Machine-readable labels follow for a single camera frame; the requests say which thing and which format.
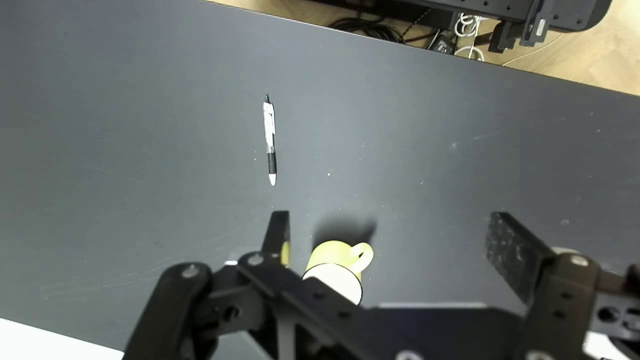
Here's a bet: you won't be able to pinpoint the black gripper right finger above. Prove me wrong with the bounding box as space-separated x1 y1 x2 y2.
483 213 556 308

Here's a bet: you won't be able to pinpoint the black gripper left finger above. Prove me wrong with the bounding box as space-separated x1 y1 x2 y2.
262 211 290 267

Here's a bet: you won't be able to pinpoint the white and black pen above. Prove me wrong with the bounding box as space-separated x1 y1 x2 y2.
262 95 278 186

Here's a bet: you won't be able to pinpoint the yellow cup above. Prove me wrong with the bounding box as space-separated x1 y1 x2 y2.
301 241 373 304

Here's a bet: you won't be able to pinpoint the black perforated breadboard base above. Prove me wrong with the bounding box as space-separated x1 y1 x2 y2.
320 0 614 53

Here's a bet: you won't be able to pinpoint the black cables on floor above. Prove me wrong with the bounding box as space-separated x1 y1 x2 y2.
327 16 455 54

